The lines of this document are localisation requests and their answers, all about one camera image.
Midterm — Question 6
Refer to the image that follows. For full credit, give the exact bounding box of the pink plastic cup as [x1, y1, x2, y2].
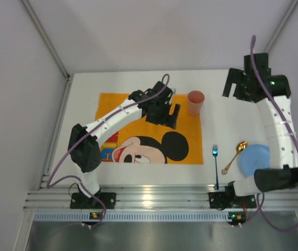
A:
[187, 90, 205, 117]

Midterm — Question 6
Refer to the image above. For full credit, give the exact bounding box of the orange Mickey Mouse placemat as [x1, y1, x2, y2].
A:
[101, 95, 203, 165]

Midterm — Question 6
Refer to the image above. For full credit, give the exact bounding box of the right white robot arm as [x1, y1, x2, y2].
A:
[223, 53, 298, 198]

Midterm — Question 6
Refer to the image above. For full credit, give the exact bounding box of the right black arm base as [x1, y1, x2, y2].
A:
[208, 192, 257, 211]

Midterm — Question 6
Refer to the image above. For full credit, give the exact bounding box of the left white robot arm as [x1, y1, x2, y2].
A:
[68, 81, 180, 198]

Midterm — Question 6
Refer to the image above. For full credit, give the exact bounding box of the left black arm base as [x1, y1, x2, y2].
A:
[70, 189, 117, 209]

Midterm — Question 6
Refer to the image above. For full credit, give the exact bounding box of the blue metal fork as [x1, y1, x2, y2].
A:
[212, 144, 219, 190]

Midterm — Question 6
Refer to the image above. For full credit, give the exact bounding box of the gold ornate spoon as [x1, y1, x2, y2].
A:
[221, 141, 248, 175]

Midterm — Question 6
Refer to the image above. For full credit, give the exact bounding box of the light blue plate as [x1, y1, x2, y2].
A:
[239, 144, 270, 177]

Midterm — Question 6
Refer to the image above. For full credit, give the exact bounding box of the aluminium mounting rail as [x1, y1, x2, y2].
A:
[24, 175, 298, 211]

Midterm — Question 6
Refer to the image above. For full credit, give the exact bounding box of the perforated cable duct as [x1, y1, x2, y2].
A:
[34, 211, 245, 222]

